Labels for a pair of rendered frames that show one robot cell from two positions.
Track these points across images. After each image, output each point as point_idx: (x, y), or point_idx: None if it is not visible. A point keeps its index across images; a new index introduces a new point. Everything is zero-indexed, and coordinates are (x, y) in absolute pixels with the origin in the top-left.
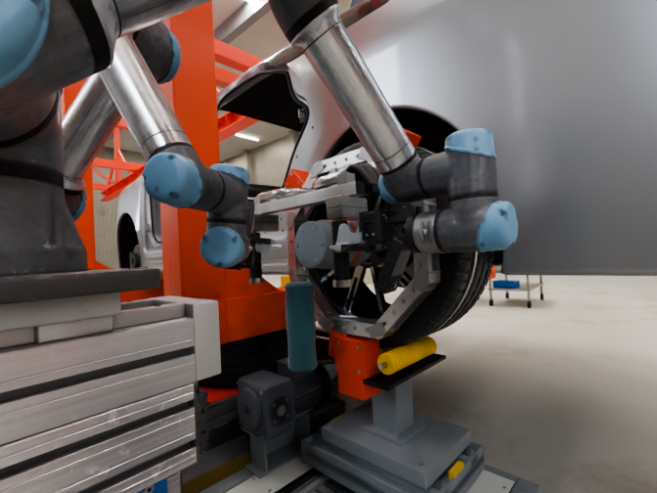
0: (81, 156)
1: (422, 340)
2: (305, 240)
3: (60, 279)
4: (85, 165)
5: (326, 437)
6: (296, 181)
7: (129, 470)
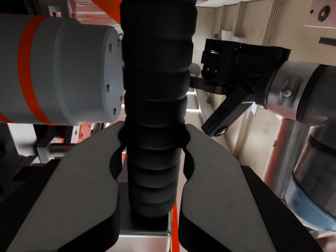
0: (296, 138)
1: None
2: (118, 84)
3: None
4: (291, 131)
5: None
6: (84, 135)
7: None
